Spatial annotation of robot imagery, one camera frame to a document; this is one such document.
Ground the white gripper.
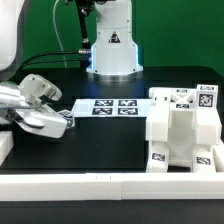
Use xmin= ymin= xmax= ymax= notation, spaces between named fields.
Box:
xmin=0 ymin=82 xmax=67 ymax=138

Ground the white chair seat piece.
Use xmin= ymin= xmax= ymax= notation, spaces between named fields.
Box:
xmin=168 ymin=109 xmax=195 ymax=167

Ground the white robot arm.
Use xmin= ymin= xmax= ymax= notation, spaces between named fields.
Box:
xmin=0 ymin=0 xmax=67 ymax=138

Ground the white flat back plate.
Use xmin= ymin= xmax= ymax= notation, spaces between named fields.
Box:
xmin=72 ymin=99 xmax=151 ymax=118

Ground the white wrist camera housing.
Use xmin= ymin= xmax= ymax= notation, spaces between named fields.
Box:
xmin=20 ymin=74 xmax=62 ymax=103

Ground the white left fence rail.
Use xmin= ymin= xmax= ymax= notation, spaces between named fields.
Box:
xmin=0 ymin=131 xmax=14 ymax=166

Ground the white fence rail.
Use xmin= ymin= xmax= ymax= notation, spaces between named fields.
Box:
xmin=0 ymin=173 xmax=224 ymax=201
xmin=0 ymin=131 xmax=14 ymax=166

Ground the black cable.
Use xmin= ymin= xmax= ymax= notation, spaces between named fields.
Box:
xmin=16 ymin=49 xmax=91 ymax=73

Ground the white thin cable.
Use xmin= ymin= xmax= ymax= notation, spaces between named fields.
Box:
xmin=52 ymin=0 xmax=69 ymax=69

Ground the white front fence rail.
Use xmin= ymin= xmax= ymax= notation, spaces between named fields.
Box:
xmin=0 ymin=173 xmax=224 ymax=201

